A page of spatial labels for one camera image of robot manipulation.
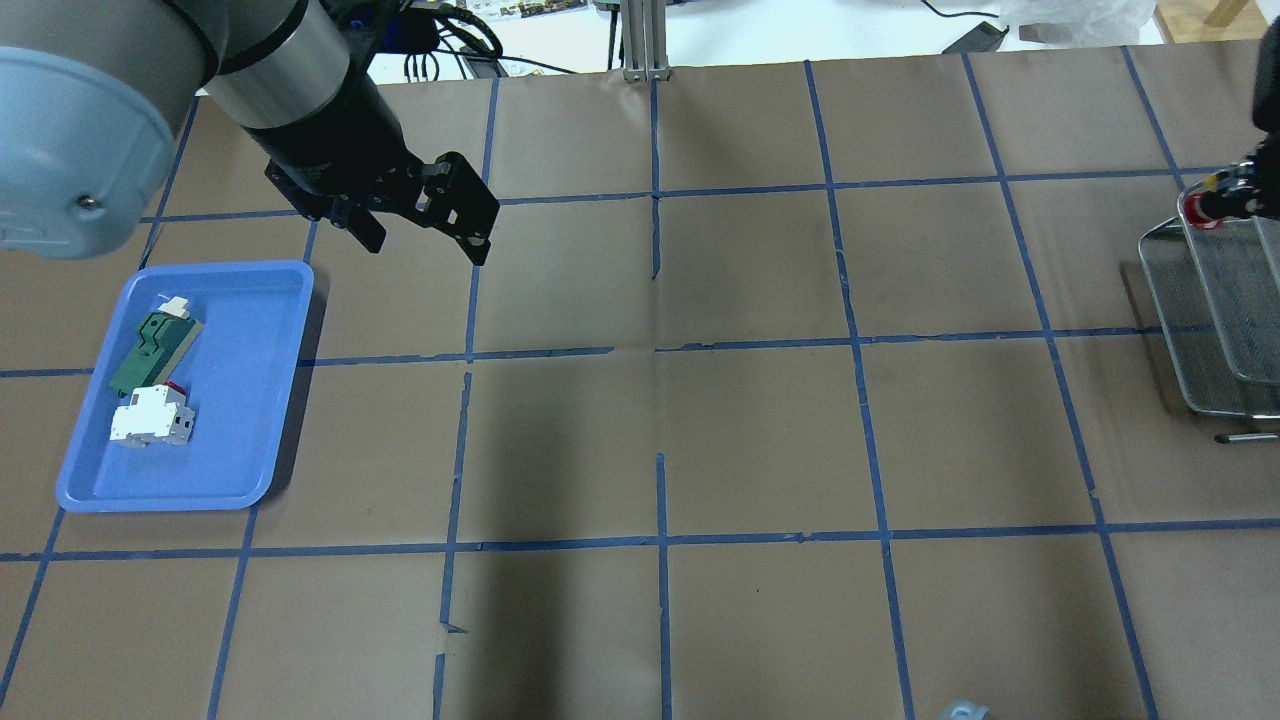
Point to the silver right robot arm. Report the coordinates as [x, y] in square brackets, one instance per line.
[1265, 103]

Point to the wire mesh shelf basket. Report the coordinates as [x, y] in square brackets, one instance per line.
[1215, 297]

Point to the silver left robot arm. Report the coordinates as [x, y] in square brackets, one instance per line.
[95, 94]

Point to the wooden board with stand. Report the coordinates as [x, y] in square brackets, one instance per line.
[1190, 22]

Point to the blue plastic tray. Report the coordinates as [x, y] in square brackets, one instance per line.
[236, 377]

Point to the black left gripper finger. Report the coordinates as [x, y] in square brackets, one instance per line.
[456, 201]
[352, 217]

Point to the black power adapter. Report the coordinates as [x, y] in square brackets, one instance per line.
[983, 38]

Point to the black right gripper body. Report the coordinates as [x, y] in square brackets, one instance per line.
[1232, 203]

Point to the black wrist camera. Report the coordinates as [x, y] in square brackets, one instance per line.
[400, 25]

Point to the green switch with white cap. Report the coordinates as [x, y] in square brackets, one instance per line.
[161, 342]

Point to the white circuit breaker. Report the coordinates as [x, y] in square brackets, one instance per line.
[153, 414]

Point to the aluminium frame post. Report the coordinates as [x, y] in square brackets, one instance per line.
[644, 42]

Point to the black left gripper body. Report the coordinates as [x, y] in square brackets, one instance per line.
[335, 140]

